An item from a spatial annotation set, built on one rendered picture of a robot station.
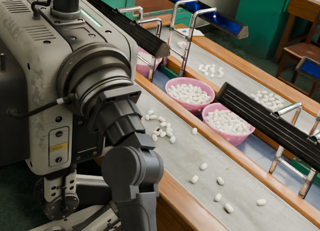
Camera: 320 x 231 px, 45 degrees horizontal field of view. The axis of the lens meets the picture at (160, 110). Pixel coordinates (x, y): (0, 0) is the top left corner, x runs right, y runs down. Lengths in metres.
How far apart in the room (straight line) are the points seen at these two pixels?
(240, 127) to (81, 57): 1.28
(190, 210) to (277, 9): 3.28
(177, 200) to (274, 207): 0.38
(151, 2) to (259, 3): 2.07
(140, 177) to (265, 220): 0.91
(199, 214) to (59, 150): 0.67
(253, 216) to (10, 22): 1.07
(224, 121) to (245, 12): 2.82
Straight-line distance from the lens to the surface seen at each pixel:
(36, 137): 0.87
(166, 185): 1.48
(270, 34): 4.50
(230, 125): 1.92
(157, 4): 2.72
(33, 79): 0.79
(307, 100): 2.33
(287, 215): 1.59
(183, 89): 2.12
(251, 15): 4.59
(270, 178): 1.67
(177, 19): 2.89
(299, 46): 3.93
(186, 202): 1.45
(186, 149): 1.70
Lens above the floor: 1.81
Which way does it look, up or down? 34 degrees down
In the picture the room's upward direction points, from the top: 11 degrees clockwise
